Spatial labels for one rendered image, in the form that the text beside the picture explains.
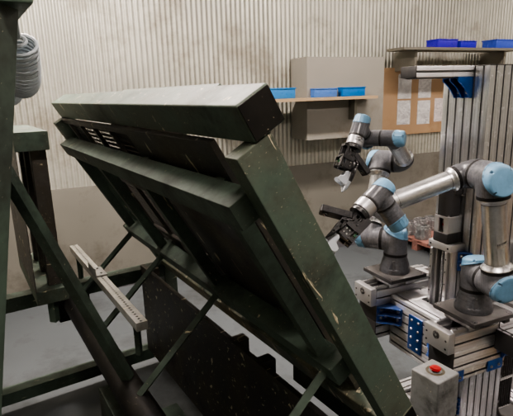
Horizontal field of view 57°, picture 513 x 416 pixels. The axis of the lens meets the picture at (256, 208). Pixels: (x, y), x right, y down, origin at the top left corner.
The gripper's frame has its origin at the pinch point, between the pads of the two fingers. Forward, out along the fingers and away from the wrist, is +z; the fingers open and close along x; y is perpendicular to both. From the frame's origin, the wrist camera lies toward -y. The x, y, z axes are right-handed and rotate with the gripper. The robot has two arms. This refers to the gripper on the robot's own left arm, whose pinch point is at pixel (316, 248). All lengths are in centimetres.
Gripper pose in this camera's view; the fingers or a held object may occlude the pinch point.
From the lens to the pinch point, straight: 159.8
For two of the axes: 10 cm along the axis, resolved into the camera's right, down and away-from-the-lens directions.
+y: 7.1, 6.7, -2.1
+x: -0.5, 3.4, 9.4
